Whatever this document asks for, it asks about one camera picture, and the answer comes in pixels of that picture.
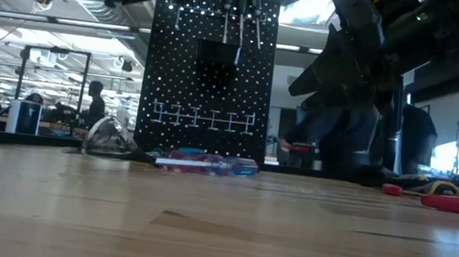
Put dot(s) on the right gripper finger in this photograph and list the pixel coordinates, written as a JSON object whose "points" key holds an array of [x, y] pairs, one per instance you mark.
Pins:
{"points": [[341, 104], [327, 79]]}

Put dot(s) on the clear plastic bag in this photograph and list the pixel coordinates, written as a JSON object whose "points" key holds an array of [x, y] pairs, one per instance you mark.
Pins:
{"points": [[108, 138]]}

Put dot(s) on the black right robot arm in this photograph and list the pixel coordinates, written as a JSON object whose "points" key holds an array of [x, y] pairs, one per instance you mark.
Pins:
{"points": [[454, 32]]}

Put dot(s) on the black metal peg board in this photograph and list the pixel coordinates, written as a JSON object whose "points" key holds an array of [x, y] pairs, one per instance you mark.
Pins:
{"points": [[167, 76]]}

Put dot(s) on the ceiling light strip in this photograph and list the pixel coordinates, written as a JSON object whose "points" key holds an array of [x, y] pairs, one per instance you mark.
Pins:
{"points": [[296, 48], [12, 15]]}

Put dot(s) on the tall black pillar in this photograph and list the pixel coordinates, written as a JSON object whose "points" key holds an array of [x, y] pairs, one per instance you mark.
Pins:
{"points": [[391, 140]]}

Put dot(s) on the black plastic bin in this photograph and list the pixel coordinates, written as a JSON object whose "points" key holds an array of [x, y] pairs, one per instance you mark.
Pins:
{"points": [[217, 57]]}

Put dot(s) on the black metal frame stand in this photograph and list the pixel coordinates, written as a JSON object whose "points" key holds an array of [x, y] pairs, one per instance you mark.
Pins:
{"points": [[83, 89]]}

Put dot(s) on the black aluminium table frame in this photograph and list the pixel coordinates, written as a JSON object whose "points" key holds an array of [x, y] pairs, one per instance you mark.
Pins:
{"points": [[0, 137]]}

